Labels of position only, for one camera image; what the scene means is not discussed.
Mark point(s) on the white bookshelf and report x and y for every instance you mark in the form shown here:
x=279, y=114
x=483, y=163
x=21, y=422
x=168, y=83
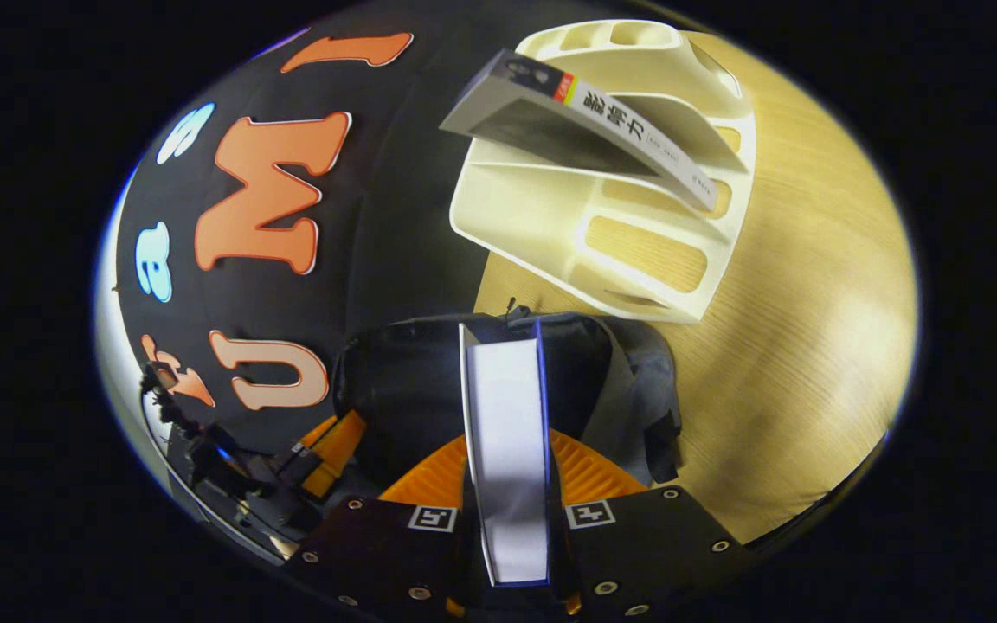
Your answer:
x=533, y=216

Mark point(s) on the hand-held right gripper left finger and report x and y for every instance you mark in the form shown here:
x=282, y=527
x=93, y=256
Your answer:
x=395, y=545

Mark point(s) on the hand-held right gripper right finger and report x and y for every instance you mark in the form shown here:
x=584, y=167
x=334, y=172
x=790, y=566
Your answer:
x=637, y=545

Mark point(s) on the white spine portrait book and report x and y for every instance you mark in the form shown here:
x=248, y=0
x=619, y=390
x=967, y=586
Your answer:
x=550, y=121

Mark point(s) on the blue cover book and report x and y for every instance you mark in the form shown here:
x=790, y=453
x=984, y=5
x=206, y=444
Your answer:
x=507, y=450

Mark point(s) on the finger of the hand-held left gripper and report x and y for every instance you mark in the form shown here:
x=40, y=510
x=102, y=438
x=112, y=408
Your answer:
x=338, y=450
x=315, y=434

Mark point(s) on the grey schoolbag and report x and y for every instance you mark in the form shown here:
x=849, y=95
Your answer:
x=403, y=389

